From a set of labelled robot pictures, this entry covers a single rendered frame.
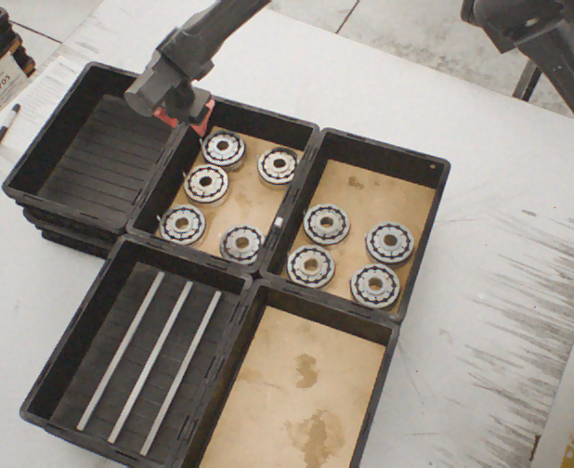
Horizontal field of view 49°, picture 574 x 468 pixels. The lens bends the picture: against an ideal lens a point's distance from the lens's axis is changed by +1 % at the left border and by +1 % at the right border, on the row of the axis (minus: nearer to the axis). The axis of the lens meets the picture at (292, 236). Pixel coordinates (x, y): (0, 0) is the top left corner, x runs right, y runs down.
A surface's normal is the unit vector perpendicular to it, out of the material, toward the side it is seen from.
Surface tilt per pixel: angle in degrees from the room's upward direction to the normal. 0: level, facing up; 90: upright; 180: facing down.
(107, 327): 0
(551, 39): 87
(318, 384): 0
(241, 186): 0
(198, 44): 88
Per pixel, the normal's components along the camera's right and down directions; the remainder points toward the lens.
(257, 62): -0.03, -0.47
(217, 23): -0.45, 0.77
